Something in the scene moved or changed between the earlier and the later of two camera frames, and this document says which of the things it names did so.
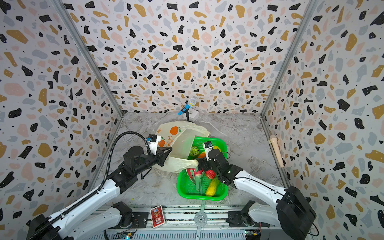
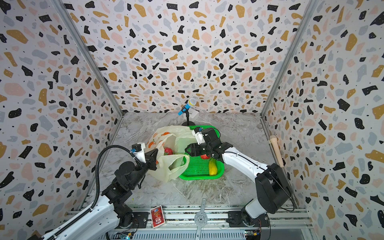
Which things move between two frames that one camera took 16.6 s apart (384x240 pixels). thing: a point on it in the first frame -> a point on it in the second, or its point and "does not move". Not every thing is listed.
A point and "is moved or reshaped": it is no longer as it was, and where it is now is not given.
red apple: x=210 y=174 is moved or reshaped
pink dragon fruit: x=195 y=175 is moved or reshaped
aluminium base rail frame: x=213 y=222 does not move
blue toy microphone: x=191 y=102 does not move
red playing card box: x=157 y=216 does not move
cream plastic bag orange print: x=179 y=135 is moved or reshaped
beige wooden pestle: x=274 y=140 does not move
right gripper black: x=208 y=162 -> x=201 y=148
